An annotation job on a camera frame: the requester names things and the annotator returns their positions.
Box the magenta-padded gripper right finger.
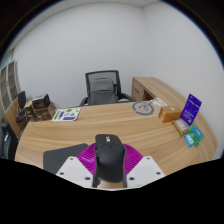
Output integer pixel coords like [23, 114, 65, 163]
[123, 143, 166, 188]

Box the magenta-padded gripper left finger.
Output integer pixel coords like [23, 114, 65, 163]
[55, 143, 99, 188]

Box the black computer mouse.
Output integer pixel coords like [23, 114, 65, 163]
[92, 133, 128, 189]

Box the small blue pack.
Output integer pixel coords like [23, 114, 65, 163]
[184, 132, 196, 148]

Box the small tan box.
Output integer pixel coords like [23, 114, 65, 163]
[171, 119, 190, 137]

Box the green and white leaflet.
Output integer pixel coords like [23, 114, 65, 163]
[51, 106, 82, 122]

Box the orange-brown cardboard box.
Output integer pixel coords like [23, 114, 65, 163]
[157, 105, 183, 124]

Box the large brown cardboard box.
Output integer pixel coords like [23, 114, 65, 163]
[33, 102, 57, 122]

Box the green pack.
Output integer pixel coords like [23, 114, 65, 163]
[187, 123, 205, 148]

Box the black padded armchair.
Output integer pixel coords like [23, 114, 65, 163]
[0, 121, 18, 161]

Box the small brown cardboard box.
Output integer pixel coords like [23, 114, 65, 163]
[24, 101, 36, 123]

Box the purple upright package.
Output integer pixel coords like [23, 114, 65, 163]
[179, 93, 203, 127]

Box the black box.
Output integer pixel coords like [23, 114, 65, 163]
[31, 93, 51, 110]

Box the wooden side desk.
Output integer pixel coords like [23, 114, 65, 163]
[131, 76, 188, 108]

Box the black visitor chair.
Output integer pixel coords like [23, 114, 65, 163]
[15, 90, 29, 131]

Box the black mesh office chair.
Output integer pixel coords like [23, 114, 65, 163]
[79, 69, 136, 107]

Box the wooden shelf unit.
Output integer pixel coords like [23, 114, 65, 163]
[0, 60, 22, 131]

